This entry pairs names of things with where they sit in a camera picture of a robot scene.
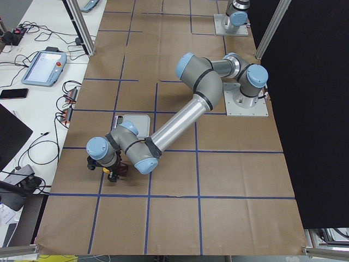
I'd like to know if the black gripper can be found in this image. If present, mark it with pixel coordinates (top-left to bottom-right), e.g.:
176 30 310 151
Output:
87 156 120 183

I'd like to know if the red yellow mango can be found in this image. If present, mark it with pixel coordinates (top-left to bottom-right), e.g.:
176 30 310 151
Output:
102 163 129 177

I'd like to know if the white digital kitchen scale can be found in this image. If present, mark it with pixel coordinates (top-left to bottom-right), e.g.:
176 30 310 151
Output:
112 114 151 140

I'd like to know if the brown paper table cover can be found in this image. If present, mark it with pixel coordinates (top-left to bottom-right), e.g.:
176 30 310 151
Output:
35 1 306 255

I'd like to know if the blue teach pendant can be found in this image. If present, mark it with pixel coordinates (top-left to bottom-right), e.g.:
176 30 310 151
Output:
21 51 67 87

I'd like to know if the black smartphone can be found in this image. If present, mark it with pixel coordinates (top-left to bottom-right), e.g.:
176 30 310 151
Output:
0 88 28 99

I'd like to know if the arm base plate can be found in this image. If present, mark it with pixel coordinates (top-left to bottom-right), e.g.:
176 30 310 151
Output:
214 12 248 37
223 82 269 117

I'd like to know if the aluminium frame post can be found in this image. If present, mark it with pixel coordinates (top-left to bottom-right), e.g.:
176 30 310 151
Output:
63 0 95 56

